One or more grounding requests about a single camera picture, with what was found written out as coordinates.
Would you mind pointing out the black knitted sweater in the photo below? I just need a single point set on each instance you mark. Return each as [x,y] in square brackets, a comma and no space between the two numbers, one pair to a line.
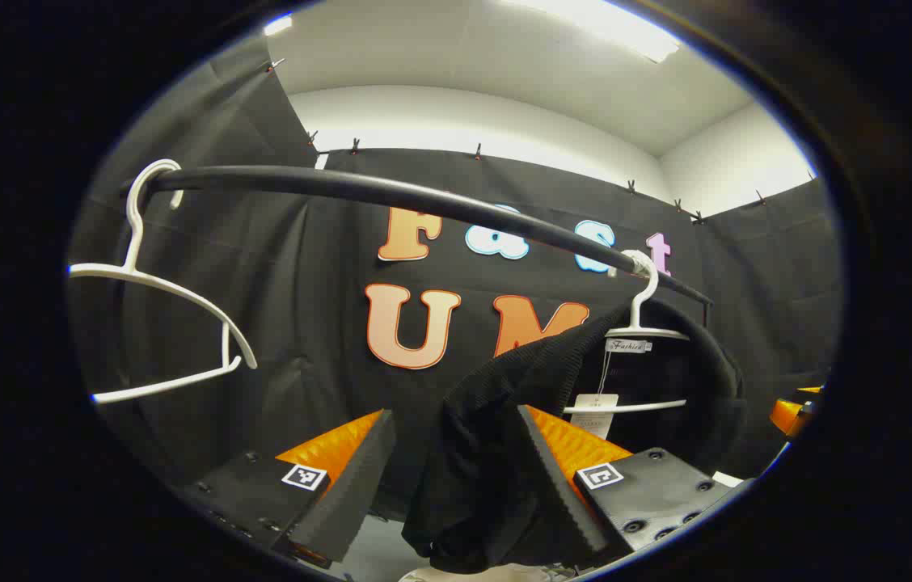
[472,420]

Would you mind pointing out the row of black clips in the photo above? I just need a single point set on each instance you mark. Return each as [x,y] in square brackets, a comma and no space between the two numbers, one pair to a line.
[355,146]

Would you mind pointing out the white clothes hanger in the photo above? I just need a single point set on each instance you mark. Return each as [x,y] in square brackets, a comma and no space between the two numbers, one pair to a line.
[646,333]

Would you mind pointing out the white empty hanger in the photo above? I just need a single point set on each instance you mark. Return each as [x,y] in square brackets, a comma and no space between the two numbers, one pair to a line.
[132,242]

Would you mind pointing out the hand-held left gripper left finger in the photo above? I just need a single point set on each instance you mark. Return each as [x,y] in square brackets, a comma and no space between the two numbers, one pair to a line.
[351,493]

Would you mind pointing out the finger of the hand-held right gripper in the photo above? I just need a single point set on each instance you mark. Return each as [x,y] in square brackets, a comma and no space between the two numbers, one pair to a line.
[787,414]

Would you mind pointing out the black backdrop cloth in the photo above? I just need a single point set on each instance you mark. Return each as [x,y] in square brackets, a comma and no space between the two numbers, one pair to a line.
[302,323]

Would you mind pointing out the black clothes rack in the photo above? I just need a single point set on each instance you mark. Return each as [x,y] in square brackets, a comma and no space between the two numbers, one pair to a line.
[343,187]

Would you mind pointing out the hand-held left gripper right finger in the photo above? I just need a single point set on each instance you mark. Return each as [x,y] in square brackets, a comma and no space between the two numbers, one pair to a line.
[561,493]

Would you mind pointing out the white paper tag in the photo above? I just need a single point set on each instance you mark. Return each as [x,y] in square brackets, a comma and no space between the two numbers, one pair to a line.
[593,416]

